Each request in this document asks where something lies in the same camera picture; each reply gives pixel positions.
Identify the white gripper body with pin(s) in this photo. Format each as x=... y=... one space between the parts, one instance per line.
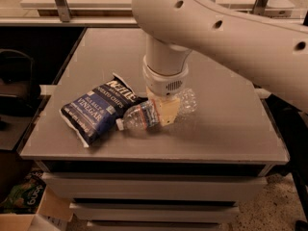
x=164 y=83

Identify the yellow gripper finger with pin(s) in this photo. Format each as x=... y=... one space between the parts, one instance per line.
x=167 y=107

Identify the clear plastic water bottle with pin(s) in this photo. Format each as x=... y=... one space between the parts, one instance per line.
x=145 y=115

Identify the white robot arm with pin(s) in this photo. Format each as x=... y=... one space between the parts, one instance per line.
x=268 y=53

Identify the blue vinegar chip bag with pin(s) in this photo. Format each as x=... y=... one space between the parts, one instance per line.
x=95 y=113

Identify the green snack bag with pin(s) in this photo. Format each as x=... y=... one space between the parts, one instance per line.
x=25 y=197

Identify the grey drawer cabinet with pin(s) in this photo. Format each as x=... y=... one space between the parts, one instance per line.
x=189 y=176

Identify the black chair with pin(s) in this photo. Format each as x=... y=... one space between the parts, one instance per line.
x=19 y=88

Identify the cardboard box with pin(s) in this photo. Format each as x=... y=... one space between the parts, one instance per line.
x=53 y=214

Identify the white shelf with metal brackets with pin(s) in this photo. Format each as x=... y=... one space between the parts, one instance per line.
x=99 y=13

